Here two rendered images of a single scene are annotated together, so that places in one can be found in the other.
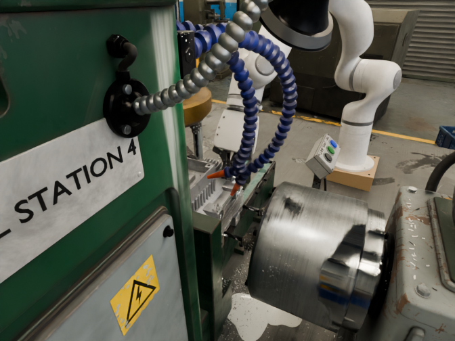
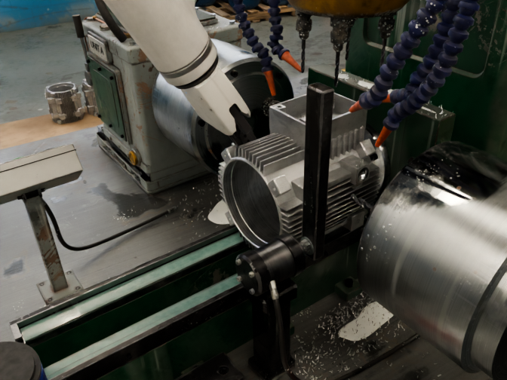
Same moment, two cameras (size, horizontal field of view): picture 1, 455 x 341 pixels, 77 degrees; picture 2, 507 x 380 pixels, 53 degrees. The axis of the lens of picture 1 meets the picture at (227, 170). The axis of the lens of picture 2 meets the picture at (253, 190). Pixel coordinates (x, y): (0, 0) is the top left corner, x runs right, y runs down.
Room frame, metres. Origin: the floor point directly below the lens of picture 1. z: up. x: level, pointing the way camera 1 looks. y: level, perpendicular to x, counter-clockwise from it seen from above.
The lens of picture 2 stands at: (1.25, 0.38, 1.48)
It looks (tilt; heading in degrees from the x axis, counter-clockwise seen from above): 33 degrees down; 210
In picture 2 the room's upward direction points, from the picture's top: 2 degrees counter-clockwise
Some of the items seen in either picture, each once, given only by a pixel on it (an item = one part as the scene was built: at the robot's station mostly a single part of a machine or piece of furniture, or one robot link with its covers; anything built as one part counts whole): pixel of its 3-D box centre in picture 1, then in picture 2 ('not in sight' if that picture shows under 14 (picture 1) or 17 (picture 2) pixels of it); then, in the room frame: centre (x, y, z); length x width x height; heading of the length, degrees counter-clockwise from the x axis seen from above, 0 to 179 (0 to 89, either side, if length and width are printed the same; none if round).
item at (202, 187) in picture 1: (185, 185); (317, 127); (0.55, 0.10, 1.11); 0.12 x 0.11 x 0.07; 155
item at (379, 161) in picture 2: not in sight; (355, 159); (0.46, 0.14, 1.02); 0.15 x 0.02 x 0.15; 64
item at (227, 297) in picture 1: (214, 297); not in sight; (0.43, 0.03, 0.86); 0.07 x 0.06 x 0.12; 64
